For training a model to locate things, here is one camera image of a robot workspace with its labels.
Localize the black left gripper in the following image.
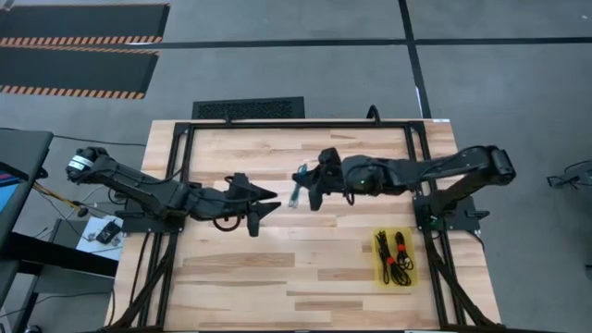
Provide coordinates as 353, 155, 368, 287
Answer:
202, 172, 282, 239

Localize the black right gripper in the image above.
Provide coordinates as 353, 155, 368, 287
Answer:
291, 147, 353, 212

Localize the short black cable red tie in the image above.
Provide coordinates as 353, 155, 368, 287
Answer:
394, 230, 415, 272

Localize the long black cable red tie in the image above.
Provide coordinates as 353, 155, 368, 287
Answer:
374, 229, 413, 288

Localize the black floor vent grille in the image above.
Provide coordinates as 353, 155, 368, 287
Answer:
191, 96, 306, 120

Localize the yellow translucent plastic tray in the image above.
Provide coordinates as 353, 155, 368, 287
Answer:
371, 226, 420, 289

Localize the small black device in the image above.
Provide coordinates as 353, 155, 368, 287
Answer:
95, 220, 123, 246

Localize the white box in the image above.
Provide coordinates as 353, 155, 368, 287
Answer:
75, 214, 126, 256

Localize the black hazard-striped floor mat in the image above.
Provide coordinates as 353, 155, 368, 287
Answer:
0, 44, 161, 101
0, 3, 171, 48

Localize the grey side desk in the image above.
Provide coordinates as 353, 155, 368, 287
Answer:
0, 129, 55, 309

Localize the blue-lit monitor screen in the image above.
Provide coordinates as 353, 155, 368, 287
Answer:
0, 161, 22, 215

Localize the black aluminium table frame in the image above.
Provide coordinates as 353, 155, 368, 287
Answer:
104, 118, 510, 333

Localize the black floor cable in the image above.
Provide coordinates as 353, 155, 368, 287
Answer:
0, 126, 147, 149

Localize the yellow cable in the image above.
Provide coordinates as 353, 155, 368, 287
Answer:
31, 181, 78, 207

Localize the black stand foot with cables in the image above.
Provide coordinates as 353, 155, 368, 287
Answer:
546, 159, 592, 189

